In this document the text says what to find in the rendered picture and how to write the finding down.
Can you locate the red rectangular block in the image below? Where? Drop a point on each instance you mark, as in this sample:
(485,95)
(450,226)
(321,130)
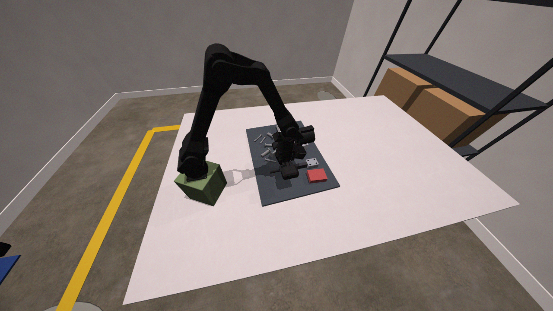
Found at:
(316,175)

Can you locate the dark grey flat bar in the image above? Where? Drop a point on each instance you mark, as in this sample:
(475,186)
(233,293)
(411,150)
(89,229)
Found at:
(301,165)

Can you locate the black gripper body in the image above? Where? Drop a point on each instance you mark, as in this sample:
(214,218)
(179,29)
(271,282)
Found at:
(289,170)

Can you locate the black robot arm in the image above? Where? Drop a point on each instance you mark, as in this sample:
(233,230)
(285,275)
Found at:
(221,69)

